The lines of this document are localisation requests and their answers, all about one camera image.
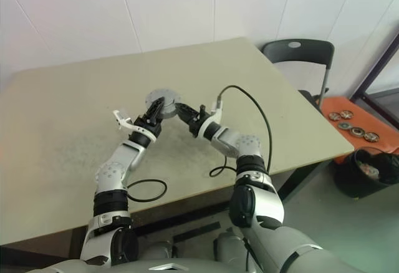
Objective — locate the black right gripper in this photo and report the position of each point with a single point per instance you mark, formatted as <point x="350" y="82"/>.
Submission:
<point x="194" y="126"/>

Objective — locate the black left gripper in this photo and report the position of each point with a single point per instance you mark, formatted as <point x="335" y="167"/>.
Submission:
<point x="146" y="125"/>

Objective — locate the round silver motor lid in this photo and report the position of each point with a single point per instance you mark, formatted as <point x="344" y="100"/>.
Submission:
<point x="168" y="95"/>

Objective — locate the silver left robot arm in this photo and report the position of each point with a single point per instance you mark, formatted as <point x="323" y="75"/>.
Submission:
<point x="109" y="173"/>

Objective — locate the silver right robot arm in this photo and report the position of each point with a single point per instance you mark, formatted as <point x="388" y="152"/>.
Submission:
<point x="246" y="143"/>

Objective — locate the small round metal motor part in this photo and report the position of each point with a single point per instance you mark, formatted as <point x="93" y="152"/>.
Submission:
<point x="357" y="130"/>
<point x="346" y="114"/>
<point x="371" y="136"/>
<point x="344" y="126"/>
<point x="335" y="116"/>

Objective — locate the black folding chair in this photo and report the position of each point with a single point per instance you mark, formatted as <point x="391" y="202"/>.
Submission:
<point x="299" y="51"/>

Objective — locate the grey rounded shape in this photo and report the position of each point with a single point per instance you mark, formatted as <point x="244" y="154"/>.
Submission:
<point x="229" y="245"/>

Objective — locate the black waste bin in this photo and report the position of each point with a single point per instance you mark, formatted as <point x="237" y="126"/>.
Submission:
<point x="358" y="179"/>

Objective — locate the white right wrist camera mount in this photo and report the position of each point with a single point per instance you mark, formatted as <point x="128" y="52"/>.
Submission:
<point x="215" y="118"/>

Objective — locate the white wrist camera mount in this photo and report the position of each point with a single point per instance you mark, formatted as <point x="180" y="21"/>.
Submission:
<point x="126" y="122"/>
<point x="215" y="118"/>

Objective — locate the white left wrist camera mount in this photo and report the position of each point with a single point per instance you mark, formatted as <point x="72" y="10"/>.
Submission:
<point x="126" y="122"/>

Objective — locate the dark metal door frame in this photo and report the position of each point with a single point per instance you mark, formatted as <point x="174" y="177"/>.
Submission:
<point x="374" y="67"/>

